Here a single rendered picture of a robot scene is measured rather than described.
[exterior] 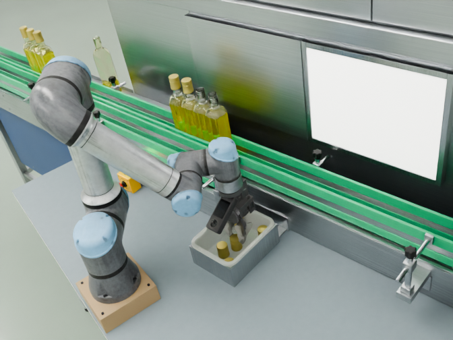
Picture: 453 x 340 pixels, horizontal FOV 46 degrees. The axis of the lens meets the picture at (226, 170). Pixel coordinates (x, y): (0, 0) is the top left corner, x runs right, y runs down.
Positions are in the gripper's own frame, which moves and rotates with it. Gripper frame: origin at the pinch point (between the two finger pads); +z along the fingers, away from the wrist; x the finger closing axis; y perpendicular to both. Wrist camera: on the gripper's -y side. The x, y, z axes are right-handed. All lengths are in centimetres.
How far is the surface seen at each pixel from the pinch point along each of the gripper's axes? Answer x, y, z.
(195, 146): 28.6, 16.6, -14.5
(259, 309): -19.0, -13.8, 5.5
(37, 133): 138, 12, 14
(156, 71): 69, 39, -22
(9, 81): 143, 12, -14
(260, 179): 2.7, 18.0, -9.9
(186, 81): 33, 22, -36
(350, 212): -29.9, 17.6, -11.7
